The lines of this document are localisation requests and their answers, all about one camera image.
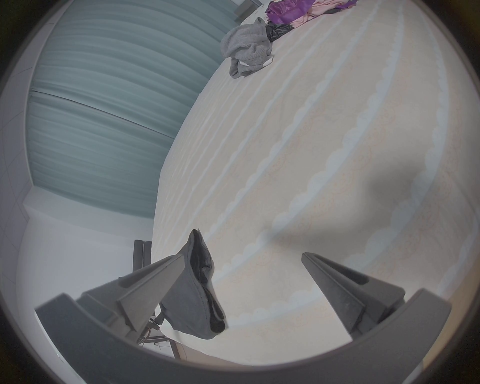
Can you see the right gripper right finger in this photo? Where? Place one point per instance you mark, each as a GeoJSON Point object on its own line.
{"type": "Point", "coordinates": [345, 292]}

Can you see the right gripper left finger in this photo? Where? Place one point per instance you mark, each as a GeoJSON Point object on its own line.
{"type": "Point", "coordinates": [150, 288]}

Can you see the black garment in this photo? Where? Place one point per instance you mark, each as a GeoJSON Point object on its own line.
{"type": "Point", "coordinates": [187, 296]}

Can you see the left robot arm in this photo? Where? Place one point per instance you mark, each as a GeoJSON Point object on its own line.
{"type": "Point", "coordinates": [157, 322]}

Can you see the bed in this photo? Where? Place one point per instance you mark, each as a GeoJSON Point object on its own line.
{"type": "Point", "coordinates": [337, 150]}

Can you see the pile of clothes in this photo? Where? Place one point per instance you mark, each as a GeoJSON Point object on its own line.
{"type": "Point", "coordinates": [292, 11]}

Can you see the blue-green curtain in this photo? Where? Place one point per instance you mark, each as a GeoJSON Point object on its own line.
{"type": "Point", "coordinates": [93, 157]}
{"type": "Point", "coordinates": [131, 56]}

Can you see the grey garment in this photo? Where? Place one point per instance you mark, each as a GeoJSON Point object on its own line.
{"type": "Point", "coordinates": [247, 45]}

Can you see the grey bedside table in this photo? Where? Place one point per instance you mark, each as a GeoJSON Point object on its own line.
{"type": "Point", "coordinates": [245, 6]}

